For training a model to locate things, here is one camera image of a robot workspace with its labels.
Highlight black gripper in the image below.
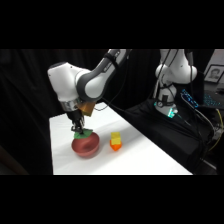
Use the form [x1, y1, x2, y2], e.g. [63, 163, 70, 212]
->
[64, 109, 85, 136]

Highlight green triangle block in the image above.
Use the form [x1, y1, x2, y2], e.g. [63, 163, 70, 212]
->
[73, 128, 95, 140]

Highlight pink bowl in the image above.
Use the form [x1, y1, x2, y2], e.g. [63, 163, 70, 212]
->
[71, 131, 101, 159]

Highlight yellow cube block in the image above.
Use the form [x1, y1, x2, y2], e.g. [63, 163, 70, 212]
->
[110, 131, 122, 146]

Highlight orange block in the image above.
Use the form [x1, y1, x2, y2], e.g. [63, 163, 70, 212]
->
[109, 139, 123, 152]

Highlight black cloth covered stand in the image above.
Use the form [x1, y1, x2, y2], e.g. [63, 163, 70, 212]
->
[124, 97, 216, 176]

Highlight blue lit keyboard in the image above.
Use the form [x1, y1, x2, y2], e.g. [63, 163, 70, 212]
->
[180, 88, 202, 110]

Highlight teal lit keyboard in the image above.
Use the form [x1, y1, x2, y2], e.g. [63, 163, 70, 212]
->
[202, 92, 224, 110]

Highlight framed portrait picture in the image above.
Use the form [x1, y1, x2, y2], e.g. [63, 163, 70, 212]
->
[203, 64, 224, 84]

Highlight yellowish wrist camera box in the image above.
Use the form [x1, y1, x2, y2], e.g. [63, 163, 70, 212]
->
[77, 101, 97, 118]

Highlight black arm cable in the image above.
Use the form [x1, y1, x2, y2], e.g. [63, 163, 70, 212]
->
[94, 49, 168, 113]

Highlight yellow cable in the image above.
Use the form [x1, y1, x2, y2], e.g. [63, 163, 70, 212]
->
[209, 107, 224, 152]

